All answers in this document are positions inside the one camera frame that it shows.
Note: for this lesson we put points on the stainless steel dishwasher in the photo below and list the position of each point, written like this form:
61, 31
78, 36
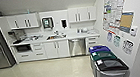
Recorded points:
77, 48

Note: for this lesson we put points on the chrome faucet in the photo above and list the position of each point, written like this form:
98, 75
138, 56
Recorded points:
56, 33

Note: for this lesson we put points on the stainless steel sink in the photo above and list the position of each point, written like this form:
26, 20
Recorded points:
54, 36

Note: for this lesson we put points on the white two-door base cabinet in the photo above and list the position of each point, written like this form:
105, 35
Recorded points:
57, 49

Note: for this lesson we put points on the white drawer unit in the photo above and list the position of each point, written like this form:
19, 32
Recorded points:
39, 51
92, 41

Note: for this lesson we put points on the grey paper towel dispenser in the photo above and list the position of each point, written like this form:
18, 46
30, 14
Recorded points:
47, 23

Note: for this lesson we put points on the green-lidded waste bin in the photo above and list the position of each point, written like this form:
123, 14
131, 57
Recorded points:
104, 54

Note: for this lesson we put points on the tray of coffee supplies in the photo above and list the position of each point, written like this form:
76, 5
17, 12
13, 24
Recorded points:
32, 38

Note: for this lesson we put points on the black built-in microwave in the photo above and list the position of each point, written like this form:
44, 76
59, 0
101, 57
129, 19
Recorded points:
23, 48

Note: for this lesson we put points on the wide white drawer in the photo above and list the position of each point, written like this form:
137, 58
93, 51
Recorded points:
25, 56

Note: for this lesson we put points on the blue spray bottle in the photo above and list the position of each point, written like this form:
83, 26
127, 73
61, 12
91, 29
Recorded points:
28, 11

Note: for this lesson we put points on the grey bin black lid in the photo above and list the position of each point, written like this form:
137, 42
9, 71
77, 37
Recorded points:
111, 74

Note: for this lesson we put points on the black coffee machine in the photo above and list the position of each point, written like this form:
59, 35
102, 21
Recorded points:
12, 36

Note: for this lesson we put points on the blue bin wall sign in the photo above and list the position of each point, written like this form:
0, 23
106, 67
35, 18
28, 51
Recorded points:
109, 37

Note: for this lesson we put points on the green bin wall sign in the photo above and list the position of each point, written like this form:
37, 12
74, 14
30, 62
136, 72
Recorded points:
117, 41

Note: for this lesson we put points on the large wall poster board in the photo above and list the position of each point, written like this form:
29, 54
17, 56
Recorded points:
114, 6

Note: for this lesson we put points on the white bin wall sign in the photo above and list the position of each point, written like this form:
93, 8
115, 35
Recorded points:
128, 46

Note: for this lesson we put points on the small white wall thermostat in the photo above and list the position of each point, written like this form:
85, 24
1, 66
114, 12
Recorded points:
134, 30

